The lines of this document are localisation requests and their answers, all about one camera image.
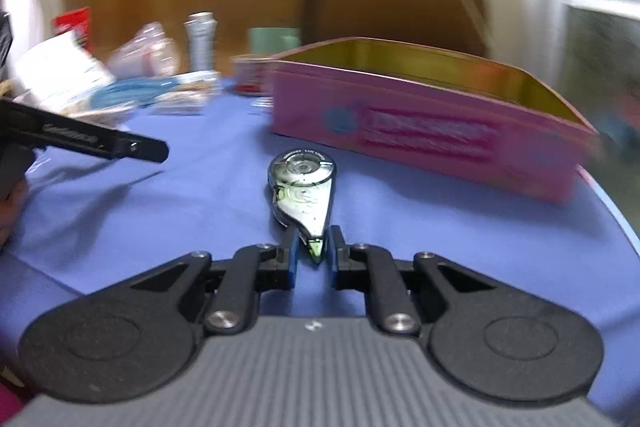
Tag pink tin box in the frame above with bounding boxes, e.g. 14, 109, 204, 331
267, 37, 601, 206

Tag clear plastic bag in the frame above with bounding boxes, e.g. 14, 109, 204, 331
107, 22, 183, 80

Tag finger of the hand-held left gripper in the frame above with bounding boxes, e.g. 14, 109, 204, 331
0, 99, 169, 164

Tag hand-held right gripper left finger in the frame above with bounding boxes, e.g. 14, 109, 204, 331
125, 227, 301, 336

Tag blue pouch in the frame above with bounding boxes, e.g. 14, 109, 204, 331
92, 77, 178, 110

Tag person's left hand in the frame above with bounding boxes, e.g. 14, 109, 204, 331
0, 181, 30, 248

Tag white paper packet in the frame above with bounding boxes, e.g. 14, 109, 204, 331
10, 32, 116, 112

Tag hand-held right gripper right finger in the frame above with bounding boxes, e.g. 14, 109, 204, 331
327, 225, 501, 338

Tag red and white cup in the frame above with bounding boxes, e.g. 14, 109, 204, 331
232, 53, 273, 96

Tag patterned snack packet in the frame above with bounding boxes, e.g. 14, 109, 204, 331
150, 72, 223, 115

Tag red box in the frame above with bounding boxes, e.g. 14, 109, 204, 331
54, 7, 91, 52

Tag white tube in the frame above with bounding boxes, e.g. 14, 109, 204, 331
184, 12, 218, 75

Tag blue tablecloth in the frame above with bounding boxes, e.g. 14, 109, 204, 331
0, 77, 640, 408

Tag brown chair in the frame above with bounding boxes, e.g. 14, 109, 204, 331
300, 0, 493, 58

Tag mint green cup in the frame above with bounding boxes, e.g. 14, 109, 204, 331
247, 27, 301, 58

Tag correction tape dispenser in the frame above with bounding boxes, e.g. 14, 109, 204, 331
267, 149, 337, 267

